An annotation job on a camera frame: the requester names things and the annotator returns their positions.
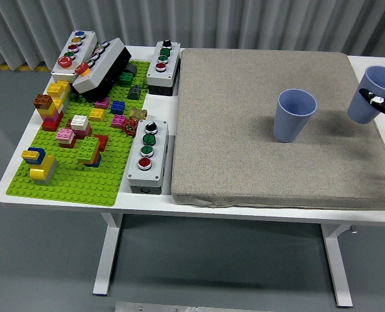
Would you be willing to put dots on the green studded baseplate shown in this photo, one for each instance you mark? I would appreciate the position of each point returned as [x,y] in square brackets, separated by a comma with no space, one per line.
[72,190]

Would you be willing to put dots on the yellow toy brick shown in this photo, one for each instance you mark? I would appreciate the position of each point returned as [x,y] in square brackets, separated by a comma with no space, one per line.
[97,114]

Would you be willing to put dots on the blue and yellow brick stack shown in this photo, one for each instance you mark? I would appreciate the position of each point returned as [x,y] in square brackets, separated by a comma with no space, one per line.
[33,155]

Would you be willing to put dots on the yellow pink white brick stack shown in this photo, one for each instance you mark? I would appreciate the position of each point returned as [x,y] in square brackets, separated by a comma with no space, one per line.
[58,89]

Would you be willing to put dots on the flat five-button control box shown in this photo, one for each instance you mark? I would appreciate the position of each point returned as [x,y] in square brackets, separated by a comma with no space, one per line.
[60,73]

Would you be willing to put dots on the grey-brown cushion mat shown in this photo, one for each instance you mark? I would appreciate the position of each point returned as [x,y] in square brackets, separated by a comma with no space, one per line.
[237,130]

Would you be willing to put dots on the blue toy brick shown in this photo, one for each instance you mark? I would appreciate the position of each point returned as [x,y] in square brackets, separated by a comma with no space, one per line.
[117,107]

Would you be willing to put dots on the red toy brick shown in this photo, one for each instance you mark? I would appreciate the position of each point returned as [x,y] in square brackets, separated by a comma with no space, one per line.
[103,142]

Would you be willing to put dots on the green toy brick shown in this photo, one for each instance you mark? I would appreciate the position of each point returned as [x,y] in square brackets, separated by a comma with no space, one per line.
[126,78]

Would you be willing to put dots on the tilted five-button control box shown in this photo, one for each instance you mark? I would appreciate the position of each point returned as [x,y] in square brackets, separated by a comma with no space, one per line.
[104,61]

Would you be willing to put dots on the brass valve with red handwheel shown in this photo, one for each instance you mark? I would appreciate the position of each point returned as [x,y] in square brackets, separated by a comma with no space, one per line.
[137,113]

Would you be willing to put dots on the magenta toy brick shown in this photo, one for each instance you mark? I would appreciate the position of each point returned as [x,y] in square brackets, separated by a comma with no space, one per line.
[118,121]
[102,103]

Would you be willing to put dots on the pink white red brick stack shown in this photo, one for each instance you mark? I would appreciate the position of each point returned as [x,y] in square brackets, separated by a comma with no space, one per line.
[66,138]

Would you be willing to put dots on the green orange blue brick stack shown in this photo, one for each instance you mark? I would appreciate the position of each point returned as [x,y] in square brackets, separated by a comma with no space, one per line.
[89,151]

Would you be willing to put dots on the blue ribbed plastic cup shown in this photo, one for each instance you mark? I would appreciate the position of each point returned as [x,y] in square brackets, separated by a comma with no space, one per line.
[289,126]
[361,110]

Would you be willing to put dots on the white table leg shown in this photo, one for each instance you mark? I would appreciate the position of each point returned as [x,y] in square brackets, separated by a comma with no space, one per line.
[106,260]
[336,266]

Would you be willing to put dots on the small metal table crank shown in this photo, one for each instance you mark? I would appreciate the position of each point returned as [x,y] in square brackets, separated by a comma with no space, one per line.
[352,230]

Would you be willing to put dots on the dark grey toy brick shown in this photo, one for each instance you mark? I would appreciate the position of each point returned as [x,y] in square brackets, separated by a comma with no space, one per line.
[131,69]

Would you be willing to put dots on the grey sloped toy brick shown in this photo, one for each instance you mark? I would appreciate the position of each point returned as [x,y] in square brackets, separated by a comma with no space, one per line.
[134,93]

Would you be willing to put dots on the yellow black floor tape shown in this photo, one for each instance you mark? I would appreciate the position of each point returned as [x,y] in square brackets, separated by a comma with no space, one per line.
[4,67]

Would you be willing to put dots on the yellow and grey brick stack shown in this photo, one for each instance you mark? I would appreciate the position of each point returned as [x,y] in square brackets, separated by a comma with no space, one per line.
[44,170]

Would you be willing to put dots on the grey pleated curtain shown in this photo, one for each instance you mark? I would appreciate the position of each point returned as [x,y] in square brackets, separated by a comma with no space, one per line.
[211,19]

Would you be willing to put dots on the white and pink brick stack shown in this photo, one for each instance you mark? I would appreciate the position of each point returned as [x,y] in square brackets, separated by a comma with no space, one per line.
[80,125]

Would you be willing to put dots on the grey four-button control box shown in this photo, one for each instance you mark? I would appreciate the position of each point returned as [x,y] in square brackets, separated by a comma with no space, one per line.
[159,76]
[143,175]

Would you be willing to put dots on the brown yellow red brick stack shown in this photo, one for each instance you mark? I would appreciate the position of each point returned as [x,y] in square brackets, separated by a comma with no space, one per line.
[47,112]

